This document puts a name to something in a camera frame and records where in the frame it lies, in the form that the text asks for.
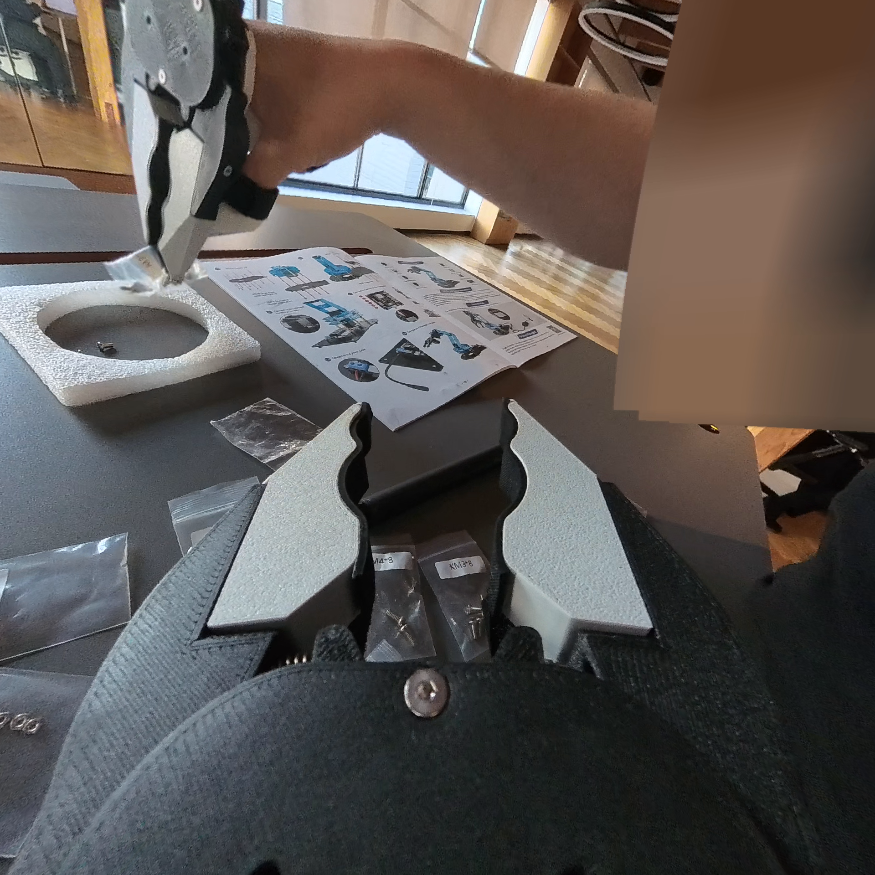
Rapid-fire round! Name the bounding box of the white foam square with hole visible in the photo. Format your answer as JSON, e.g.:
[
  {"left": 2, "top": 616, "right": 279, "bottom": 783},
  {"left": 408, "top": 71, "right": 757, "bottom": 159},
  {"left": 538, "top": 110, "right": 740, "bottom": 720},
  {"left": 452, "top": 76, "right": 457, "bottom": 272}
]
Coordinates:
[{"left": 0, "top": 277, "right": 263, "bottom": 409}]

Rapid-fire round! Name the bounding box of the printed instruction booklet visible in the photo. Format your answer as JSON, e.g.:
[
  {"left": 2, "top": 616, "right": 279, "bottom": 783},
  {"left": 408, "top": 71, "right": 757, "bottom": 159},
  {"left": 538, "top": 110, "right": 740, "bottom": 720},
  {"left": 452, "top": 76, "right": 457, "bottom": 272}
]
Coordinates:
[{"left": 204, "top": 246, "right": 578, "bottom": 433}]

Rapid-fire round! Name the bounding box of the clear bag with red strip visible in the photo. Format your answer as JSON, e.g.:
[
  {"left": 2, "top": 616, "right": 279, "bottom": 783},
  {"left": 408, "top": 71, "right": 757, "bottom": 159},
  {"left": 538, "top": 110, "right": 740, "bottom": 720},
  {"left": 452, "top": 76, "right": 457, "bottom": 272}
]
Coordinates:
[{"left": 210, "top": 398, "right": 324, "bottom": 473}]

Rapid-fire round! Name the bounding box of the dark grey desk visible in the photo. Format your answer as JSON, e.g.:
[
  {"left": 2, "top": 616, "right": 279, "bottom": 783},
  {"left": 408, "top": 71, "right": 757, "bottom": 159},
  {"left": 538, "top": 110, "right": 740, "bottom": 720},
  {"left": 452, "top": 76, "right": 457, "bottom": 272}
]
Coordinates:
[{"left": 0, "top": 232, "right": 775, "bottom": 845}]

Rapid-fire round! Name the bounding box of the person's right forearm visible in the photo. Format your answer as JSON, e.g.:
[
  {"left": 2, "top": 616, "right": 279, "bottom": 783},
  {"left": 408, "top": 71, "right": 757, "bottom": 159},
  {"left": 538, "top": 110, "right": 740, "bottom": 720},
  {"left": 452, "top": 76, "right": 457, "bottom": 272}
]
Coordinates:
[{"left": 379, "top": 41, "right": 659, "bottom": 273}]

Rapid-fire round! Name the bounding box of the clear bag of silver screws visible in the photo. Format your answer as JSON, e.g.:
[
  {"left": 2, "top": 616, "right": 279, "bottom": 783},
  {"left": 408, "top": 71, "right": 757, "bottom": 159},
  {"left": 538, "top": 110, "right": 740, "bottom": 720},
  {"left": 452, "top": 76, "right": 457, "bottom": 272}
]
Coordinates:
[{"left": 103, "top": 246, "right": 209, "bottom": 293}]

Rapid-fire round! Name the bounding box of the clear bag of silver nuts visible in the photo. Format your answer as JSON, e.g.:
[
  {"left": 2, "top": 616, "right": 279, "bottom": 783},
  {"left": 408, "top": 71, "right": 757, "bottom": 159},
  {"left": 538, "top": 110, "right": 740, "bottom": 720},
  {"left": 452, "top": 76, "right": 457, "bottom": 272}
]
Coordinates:
[{"left": 0, "top": 669, "right": 97, "bottom": 842}]

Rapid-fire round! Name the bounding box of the black chair base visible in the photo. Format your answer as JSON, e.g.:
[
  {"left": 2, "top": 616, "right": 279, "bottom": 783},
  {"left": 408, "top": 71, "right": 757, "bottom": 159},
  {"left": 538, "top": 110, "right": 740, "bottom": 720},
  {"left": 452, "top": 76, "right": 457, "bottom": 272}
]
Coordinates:
[{"left": 759, "top": 429, "right": 875, "bottom": 534}]

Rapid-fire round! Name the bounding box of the person's right hand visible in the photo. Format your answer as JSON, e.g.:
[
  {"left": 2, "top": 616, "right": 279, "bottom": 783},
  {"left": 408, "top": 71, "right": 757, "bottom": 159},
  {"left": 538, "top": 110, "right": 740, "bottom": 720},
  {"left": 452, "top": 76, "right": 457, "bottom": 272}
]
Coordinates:
[{"left": 242, "top": 19, "right": 385, "bottom": 191}]

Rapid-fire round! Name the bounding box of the large glazed window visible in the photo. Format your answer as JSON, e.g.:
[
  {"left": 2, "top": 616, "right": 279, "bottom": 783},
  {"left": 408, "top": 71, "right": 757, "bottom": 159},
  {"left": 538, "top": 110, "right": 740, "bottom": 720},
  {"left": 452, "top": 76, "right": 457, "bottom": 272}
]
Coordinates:
[{"left": 280, "top": 133, "right": 479, "bottom": 206}]

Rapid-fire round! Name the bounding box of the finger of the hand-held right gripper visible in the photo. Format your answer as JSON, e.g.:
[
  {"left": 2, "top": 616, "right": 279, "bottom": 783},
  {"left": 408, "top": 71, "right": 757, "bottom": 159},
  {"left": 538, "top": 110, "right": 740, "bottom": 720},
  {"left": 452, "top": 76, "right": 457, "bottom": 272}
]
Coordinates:
[
  {"left": 125, "top": 83, "right": 180, "bottom": 255},
  {"left": 157, "top": 126, "right": 232, "bottom": 284}
]

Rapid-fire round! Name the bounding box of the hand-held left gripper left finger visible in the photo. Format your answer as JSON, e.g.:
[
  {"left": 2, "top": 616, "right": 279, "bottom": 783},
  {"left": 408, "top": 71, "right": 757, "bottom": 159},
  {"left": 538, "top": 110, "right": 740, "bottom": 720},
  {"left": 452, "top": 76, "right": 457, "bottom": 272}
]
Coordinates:
[{"left": 205, "top": 401, "right": 377, "bottom": 657}]

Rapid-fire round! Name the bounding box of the labelled clear screw bag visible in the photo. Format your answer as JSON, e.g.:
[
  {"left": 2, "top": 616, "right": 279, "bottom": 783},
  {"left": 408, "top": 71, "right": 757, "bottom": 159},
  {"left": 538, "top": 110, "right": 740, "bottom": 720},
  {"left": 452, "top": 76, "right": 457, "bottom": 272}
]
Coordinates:
[
  {"left": 168, "top": 477, "right": 268, "bottom": 556},
  {"left": 417, "top": 533, "right": 504, "bottom": 663},
  {"left": 365, "top": 543, "right": 440, "bottom": 663}
]

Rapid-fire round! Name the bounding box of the dark desk with cable flap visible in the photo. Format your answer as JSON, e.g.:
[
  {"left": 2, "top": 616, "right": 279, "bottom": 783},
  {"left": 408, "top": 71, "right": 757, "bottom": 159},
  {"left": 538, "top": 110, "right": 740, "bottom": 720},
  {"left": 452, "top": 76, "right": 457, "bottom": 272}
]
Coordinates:
[{"left": 0, "top": 171, "right": 411, "bottom": 264}]

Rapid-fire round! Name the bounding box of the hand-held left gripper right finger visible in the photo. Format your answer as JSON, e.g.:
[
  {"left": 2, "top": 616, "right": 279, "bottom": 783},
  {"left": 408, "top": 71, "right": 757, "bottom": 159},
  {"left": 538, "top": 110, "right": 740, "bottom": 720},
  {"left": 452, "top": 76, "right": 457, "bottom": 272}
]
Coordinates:
[{"left": 501, "top": 398, "right": 657, "bottom": 664}]

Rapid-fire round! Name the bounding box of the person's black clothing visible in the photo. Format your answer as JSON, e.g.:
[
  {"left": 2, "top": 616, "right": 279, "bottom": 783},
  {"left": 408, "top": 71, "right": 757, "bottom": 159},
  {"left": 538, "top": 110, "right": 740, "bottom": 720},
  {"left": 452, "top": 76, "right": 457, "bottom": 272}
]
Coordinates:
[{"left": 738, "top": 465, "right": 875, "bottom": 875}]

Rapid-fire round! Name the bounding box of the large clear parts bag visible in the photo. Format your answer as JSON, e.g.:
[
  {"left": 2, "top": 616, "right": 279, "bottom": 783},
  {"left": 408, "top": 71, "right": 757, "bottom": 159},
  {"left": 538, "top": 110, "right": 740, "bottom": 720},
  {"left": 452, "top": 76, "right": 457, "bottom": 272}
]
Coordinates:
[{"left": 0, "top": 533, "right": 131, "bottom": 663}]

